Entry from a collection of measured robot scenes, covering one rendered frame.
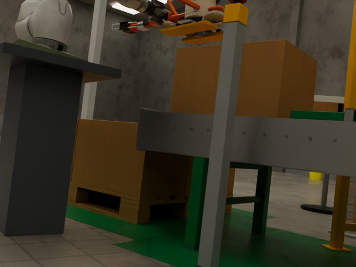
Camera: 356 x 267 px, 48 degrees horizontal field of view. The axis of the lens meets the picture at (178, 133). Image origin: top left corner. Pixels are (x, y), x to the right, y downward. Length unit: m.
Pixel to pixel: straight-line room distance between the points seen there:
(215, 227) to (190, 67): 0.87
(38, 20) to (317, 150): 1.29
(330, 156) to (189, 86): 0.83
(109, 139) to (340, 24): 11.21
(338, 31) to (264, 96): 11.28
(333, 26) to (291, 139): 11.68
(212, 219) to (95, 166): 1.11
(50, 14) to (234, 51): 0.84
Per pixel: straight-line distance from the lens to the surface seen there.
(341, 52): 12.79
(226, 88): 1.53
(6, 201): 1.83
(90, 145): 2.50
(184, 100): 2.04
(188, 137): 1.81
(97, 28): 5.91
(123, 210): 2.29
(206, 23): 2.16
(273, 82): 1.80
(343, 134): 1.52
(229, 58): 1.55
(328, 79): 12.79
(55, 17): 1.92
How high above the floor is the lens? 0.44
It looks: 2 degrees up
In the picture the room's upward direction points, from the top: 7 degrees clockwise
